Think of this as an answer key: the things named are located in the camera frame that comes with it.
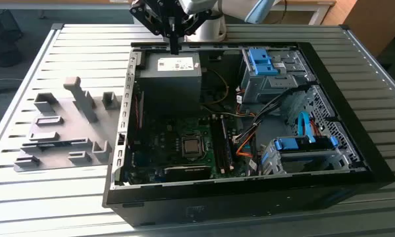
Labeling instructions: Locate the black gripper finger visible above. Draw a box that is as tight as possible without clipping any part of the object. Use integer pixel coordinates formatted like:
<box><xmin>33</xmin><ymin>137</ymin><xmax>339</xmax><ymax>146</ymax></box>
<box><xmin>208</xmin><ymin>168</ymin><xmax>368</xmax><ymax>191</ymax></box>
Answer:
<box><xmin>174</xmin><ymin>11</ymin><xmax>213</xmax><ymax>54</ymax></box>
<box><xmin>128</xmin><ymin>0</ymin><xmax>176</xmax><ymax>54</ymax></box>

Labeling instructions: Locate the blue plastic drive latch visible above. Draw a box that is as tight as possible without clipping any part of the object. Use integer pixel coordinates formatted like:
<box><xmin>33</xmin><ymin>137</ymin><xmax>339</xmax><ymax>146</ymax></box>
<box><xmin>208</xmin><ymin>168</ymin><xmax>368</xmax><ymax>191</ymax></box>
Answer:
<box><xmin>255</xmin><ymin>64</ymin><xmax>279</xmax><ymax>76</ymax></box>
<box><xmin>248</xmin><ymin>48</ymin><xmax>271</xmax><ymax>63</ymax></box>

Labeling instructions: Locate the grey power supply unit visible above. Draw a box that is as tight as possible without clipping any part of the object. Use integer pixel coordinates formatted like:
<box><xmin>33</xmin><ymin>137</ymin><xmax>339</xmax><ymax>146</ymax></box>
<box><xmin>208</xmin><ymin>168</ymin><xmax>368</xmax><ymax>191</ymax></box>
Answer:
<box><xmin>138</xmin><ymin>52</ymin><xmax>202</xmax><ymax>117</ymax></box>

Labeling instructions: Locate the grey metal drive cage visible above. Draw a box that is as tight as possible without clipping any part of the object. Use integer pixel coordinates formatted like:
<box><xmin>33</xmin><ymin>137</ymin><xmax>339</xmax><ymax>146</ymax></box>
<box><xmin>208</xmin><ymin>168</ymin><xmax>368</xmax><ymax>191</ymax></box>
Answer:
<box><xmin>238</xmin><ymin>47</ymin><xmax>316</xmax><ymax>104</ymax></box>

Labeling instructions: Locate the black CPU socket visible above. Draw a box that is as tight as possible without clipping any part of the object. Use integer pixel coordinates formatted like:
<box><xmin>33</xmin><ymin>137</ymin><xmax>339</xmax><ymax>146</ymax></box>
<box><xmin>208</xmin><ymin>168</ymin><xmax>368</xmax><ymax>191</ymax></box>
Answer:
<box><xmin>180</xmin><ymin>133</ymin><xmax>206</xmax><ymax>161</ymax></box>

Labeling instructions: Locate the silver CPU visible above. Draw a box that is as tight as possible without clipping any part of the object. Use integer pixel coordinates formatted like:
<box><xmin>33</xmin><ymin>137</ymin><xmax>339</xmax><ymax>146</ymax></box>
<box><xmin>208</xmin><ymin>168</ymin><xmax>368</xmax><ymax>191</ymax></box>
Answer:
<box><xmin>182</xmin><ymin>139</ymin><xmax>200</xmax><ymax>152</ymax></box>

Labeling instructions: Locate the grey plastic parts rack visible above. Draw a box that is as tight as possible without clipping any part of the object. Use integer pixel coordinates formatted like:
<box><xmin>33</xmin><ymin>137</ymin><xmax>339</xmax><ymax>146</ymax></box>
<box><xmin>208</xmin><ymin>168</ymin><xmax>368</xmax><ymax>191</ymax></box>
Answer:
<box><xmin>13</xmin><ymin>76</ymin><xmax>122</xmax><ymax>173</ymax></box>

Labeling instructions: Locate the white chair base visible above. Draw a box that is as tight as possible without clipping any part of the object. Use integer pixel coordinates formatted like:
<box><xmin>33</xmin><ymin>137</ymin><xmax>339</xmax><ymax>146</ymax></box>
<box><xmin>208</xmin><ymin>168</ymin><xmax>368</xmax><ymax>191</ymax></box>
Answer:
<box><xmin>0</xmin><ymin>78</ymin><xmax>22</xmax><ymax>95</ymax></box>

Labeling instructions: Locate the green motherboard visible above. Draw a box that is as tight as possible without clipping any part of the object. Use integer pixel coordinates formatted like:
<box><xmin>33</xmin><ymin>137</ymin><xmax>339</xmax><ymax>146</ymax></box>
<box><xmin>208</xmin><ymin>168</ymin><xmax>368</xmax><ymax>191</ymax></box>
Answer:
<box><xmin>128</xmin><ymin>113</ymin><xmax>251</xmax><ymax>185</ymax></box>

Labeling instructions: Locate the brown wooden cabinet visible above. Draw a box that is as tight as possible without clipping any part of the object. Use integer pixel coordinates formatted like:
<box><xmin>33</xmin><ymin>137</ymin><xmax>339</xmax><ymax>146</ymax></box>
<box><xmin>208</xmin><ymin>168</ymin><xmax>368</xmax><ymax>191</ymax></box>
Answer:
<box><xmin>321</xmin><ymin>0</ymin><xmax>395</xmax><ymax>58</ymax></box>

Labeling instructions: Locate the hard disk in blue carrier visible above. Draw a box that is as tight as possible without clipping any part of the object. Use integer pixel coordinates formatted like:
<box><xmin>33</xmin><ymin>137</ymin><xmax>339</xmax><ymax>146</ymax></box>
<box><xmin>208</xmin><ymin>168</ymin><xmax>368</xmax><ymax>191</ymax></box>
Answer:
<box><xmin>272</xmin><ymin>137</ymin><xmax>339</xmax><ymax>154</ymax></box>

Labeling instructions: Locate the grey metal disk bay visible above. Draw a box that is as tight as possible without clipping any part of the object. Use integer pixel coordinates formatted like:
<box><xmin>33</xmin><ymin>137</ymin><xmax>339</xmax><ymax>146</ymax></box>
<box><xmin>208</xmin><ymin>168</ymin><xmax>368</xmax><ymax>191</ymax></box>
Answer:
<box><xmin>259</xmin><ymin>138</ymin><xmax>365</xmax><ymax>175</ymax></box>

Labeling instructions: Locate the black graphics card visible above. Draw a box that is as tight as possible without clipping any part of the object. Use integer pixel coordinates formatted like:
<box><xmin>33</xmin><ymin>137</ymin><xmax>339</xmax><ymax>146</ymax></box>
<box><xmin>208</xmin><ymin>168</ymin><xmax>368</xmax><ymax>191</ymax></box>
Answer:
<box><xmin>162</xmin><ymin>164</ymin><xmax>213</xmax><ymax>181</ymax></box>

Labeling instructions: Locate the black open PC case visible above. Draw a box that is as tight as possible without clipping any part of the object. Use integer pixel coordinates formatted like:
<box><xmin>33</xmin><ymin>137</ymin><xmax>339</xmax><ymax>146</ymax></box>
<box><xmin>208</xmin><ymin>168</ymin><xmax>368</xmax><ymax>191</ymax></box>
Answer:
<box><xmin>100</xmin><ymin>41</ymin><xmax>395</xmax><ymax>227</ymax></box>

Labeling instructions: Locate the thin yellow wire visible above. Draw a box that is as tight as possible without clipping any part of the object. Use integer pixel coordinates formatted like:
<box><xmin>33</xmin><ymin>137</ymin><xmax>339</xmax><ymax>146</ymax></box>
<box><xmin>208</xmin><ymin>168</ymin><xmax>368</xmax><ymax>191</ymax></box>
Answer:
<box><xmin>201</xmin><ymin>69</ymin><xmax>229</xmax><ymax>107</ymax></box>

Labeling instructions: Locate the white frame wooden desk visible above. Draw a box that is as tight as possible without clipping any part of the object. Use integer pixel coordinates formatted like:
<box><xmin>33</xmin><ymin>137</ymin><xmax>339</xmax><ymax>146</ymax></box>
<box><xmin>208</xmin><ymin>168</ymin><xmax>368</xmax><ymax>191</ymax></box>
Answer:
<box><xmin>0</xmin><ymin>0</ymin><xmax>336</xmax><ymax>25</ymax></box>

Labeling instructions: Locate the black cable bundle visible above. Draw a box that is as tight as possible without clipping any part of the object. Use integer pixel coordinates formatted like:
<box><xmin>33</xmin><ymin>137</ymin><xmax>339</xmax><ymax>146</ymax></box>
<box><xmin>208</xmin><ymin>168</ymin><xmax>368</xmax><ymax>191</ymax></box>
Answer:
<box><xmin>233</xmin><ymin>85</ymin><xmax>312</xmax><ymax>144</ymax></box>

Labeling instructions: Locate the red wire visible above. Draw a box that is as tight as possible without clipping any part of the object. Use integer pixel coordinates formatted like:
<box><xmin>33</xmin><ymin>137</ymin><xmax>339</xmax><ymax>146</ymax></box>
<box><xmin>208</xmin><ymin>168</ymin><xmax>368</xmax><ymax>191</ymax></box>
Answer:
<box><xmin>133</xmin><ymin>92</ymin><xmax>144</xmax><ymax>129</ymax></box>

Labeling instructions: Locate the black wire mesh bin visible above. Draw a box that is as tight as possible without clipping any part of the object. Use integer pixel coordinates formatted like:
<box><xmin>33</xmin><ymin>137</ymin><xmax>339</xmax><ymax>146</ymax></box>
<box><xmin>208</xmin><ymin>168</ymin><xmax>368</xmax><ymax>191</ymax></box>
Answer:
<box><xmin>0</xmin><ymin>9</ymin><xmax>23</xmax><ymax>68</ymax></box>

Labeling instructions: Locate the orange wire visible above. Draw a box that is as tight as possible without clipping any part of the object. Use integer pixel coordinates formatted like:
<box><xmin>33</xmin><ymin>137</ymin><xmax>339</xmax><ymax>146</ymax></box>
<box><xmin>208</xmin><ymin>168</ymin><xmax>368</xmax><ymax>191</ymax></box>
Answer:
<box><xmin>234</xmin><ymin>137</ymin><xmax>252</xmax><ymax>158</ymax></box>

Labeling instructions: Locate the blue wire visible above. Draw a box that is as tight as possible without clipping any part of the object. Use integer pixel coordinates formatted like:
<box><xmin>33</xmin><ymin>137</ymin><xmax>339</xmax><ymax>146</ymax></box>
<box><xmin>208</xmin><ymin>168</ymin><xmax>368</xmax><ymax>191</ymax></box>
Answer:
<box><xmin>296</xmin><ymin>111</ymin><xmax>316</xmax><ymax>144</ymax></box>

